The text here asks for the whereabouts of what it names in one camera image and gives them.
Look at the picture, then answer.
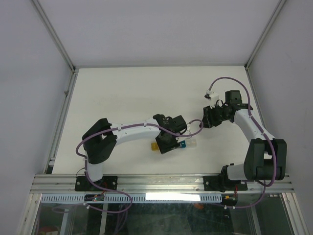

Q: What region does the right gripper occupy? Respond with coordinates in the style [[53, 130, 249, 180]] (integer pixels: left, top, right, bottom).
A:
[[200, 103, 230, 128]]

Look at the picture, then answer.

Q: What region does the weekly pill organizer strip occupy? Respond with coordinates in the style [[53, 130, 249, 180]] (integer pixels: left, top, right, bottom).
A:
[[151, 138, 197, 151]]

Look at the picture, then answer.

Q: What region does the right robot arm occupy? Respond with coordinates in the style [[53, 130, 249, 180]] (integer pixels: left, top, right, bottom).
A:
[[202, 90, 287, 192]]

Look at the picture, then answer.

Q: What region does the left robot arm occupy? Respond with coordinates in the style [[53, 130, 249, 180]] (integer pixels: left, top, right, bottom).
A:
[[82, 114, 188, 190]]

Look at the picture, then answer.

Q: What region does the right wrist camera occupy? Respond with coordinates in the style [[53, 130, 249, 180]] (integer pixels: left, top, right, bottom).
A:
[[204, 90, 219, 108]]

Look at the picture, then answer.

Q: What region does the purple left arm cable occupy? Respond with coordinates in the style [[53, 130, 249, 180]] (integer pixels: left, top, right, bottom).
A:
[[76, 119, 204, 191]]

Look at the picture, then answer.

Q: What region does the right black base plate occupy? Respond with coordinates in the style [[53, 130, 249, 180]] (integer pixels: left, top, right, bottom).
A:
[[203, 175, 248, 192]]

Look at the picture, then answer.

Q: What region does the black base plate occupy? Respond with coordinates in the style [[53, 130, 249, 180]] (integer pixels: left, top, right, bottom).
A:
[[74, 176, 118, 192], [203, 175, 248, 192]]

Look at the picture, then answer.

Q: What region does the slotted cable duct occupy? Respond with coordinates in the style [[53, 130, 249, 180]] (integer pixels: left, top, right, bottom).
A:
[[41, 192, 223, 204]]

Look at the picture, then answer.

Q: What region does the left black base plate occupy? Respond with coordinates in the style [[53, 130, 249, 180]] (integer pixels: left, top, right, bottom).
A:
[[74, 176, 118, 192]]

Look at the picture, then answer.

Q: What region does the aluminium mounting rail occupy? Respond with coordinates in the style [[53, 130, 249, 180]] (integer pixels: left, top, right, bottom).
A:
[[31, 173, 293, 195]]

